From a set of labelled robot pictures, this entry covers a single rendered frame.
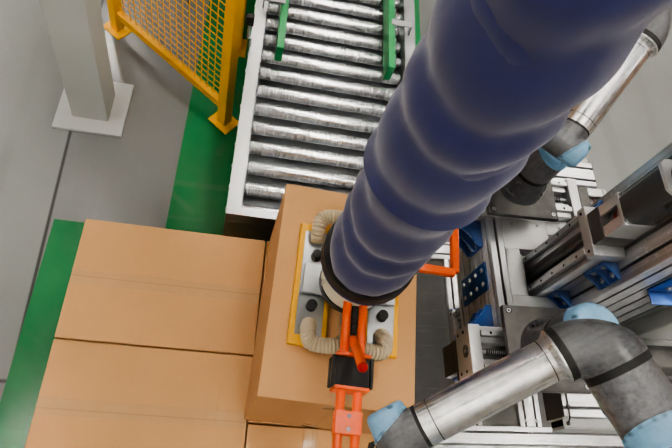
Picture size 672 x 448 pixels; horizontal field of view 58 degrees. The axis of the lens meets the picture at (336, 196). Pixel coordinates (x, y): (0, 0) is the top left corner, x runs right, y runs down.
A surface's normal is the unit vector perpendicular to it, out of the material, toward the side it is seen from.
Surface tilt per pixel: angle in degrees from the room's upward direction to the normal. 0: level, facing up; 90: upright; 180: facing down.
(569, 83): 81
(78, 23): 90
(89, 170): 0
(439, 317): 0
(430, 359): 0
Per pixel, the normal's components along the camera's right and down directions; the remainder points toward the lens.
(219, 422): 0.22, -0.46
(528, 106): -0.07, 0.83
